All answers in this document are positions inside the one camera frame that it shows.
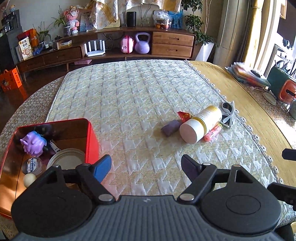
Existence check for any cream yellow cylindrical canister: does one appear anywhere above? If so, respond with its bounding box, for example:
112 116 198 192
179 105 222 144

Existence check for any white wifi router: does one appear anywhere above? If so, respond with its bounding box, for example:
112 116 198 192
84 40 106 57

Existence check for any orange tissue box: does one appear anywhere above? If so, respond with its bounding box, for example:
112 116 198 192
278 79 296 104

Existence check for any floral draped cloth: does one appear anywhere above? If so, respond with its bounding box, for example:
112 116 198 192
85 0 182 30

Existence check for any beige egg ball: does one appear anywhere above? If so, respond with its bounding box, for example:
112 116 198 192
23 173 37 188

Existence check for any purple block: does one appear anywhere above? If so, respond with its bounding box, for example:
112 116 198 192
161 120 182 137

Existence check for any purple kettlebell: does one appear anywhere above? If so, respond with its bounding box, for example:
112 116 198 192
135 32 151 54

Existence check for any red snack packet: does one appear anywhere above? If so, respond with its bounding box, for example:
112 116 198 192
177 111 192 123

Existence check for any stack of books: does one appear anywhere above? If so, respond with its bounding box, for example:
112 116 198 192
225 62 271 88

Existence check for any wooden tv cabinet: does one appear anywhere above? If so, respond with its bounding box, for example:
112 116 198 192
16 27 196 75

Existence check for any pink marker pen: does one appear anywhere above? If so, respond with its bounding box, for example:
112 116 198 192
203 123 223 142

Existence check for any round tin lid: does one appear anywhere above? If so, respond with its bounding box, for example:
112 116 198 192
47 148 85 170

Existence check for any purple monster toy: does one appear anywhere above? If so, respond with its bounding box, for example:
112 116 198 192
20 131 47 157

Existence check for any cereal box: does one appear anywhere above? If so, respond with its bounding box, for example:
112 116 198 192
18 37 33 60

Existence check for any red metal tin box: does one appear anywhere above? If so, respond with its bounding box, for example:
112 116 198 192
0 118 99 220

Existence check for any quilted cream mat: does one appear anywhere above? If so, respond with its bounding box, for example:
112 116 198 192
47 60 281 197

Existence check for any orange gift bag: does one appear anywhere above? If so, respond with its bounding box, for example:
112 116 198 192
0 68 22 92

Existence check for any pink toy case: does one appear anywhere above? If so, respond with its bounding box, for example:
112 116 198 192
120 35 134 54

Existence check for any potted green tree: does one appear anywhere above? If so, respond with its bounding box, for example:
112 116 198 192
181 0 216 62

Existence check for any pink plush doll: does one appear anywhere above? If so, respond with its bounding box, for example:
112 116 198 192
63 6 80 34

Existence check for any black speaker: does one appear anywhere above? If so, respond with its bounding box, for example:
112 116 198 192
126 11 137 27

